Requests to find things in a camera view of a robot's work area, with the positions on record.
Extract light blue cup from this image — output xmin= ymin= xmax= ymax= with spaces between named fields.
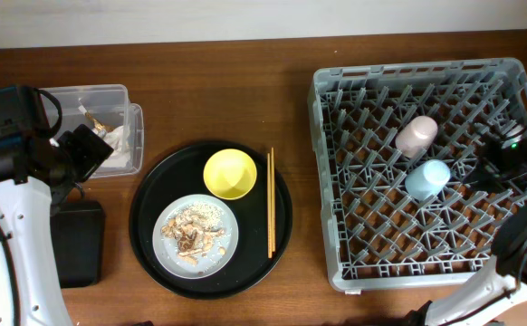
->
xmin=405 ymin=159 xmax=451 ymax=201

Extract pink cup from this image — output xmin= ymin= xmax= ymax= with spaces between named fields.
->
xmin=395 ymin=116 xmax=438 ymax=158

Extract white napkin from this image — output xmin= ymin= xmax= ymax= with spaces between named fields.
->
xmin=101 ymin=126 xmax=130 ymax=168

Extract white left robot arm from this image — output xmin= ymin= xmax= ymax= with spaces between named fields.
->
xmin=0 ymin=85 xmax=112 ymax=325

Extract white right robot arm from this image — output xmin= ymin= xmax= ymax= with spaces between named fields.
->
xmin=401 ymin=124 xmax=527 ymax=325

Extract waste in clear bin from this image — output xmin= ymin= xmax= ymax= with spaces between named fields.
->
xmin=78 ymin=104 xmax=114 ymax=138

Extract clear plastic waste bin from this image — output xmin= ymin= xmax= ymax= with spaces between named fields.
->
xmin=34 ymin=84 xmax=144 ymax=179

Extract grey dishwasher rack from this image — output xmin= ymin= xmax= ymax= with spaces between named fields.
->
xmin=308 ymin=58 xmax=527 ymax=293

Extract black rectangular bin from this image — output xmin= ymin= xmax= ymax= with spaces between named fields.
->
xmin=50 ymin=201 xmax=105 ymax=288

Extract round black tray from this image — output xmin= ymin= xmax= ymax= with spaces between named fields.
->
xmin=129 ymin=140 xmax=292 ymax=299

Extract food scraps on plate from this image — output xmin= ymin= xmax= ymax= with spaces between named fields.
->
xmin=160 ymin=202 xmax=226 ymax=266

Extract grey plate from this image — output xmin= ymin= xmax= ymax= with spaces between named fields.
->
xmin=152 ymin=194 xmax=239 ymax=280

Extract yellow bowl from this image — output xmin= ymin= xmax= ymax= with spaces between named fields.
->
xmin=203 ymin=149 xmax=257 ymax=200

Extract right wooden chopstick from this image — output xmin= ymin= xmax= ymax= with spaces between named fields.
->
xmin=270 ymin=148 xmax=276 ymax=253

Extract wooden chopstick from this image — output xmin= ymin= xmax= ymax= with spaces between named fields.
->
xmin=266 ymin=153 xmax=273 ymax=259
xmin=270 ymin=148 xmax=276 ymax=253

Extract left wooden chopstick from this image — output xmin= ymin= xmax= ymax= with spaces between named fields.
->
xmin=266 ymin=153 xmax=273 ymax=259

